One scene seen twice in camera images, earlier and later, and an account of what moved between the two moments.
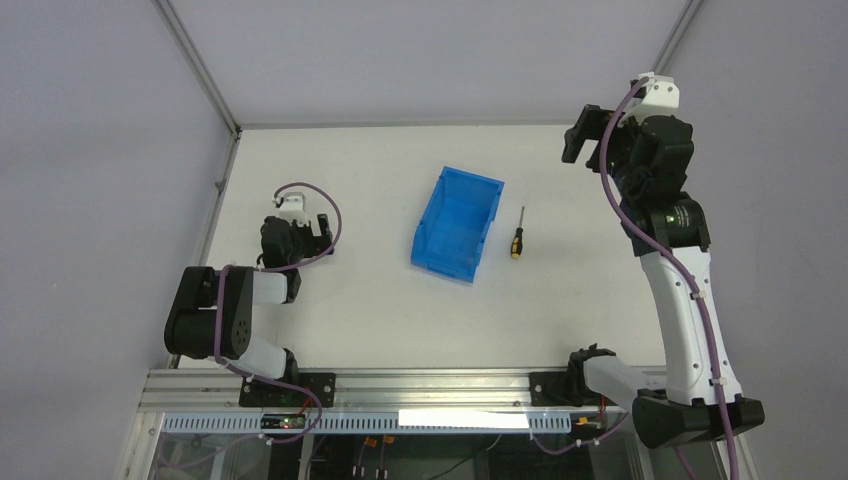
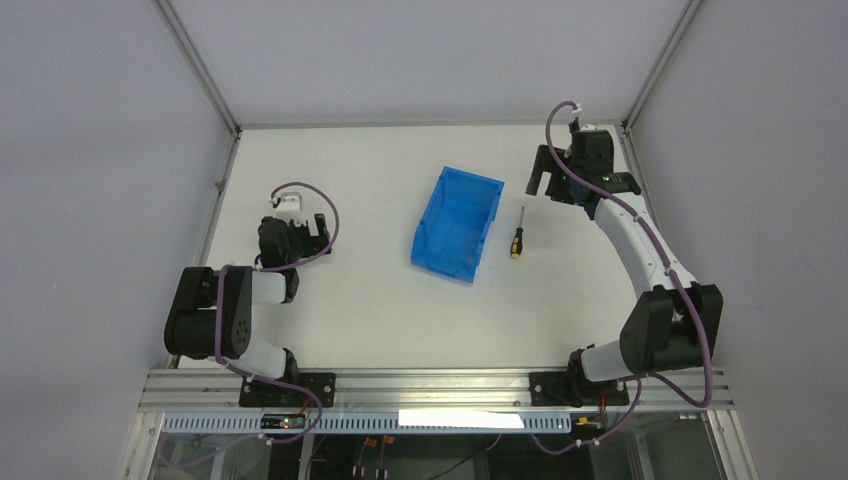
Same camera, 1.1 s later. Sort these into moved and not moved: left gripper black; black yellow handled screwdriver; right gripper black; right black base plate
Moved: right gripper black
Not moved: left gripper black; black yellow handled screwdriver; right black base plate
